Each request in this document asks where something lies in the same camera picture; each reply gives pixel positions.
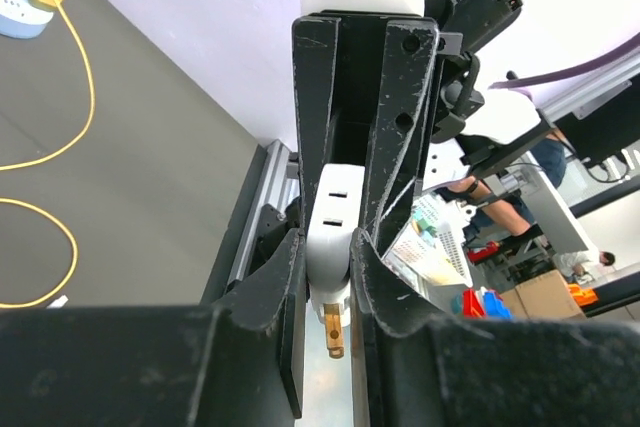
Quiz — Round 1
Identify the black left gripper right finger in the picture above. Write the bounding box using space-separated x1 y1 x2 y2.
350 229 639 426

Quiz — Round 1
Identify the yellow charger with cable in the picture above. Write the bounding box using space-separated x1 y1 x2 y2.
1 0 97 312

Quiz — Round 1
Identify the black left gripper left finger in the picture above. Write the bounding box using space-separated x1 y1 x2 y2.
1 230 306 426

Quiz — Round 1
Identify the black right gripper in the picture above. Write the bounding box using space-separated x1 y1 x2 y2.
292 13 480 253

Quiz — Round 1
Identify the round light blue power strip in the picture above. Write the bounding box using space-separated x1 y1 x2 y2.
0 0 54 40

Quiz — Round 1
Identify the person in blue shirt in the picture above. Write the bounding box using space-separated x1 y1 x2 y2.
444 129 569 238

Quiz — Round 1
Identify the cardboard box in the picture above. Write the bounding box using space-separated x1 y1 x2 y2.
500 270 586 320

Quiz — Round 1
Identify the white square socket adapter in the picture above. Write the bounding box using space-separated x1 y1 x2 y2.
306 164 365 359

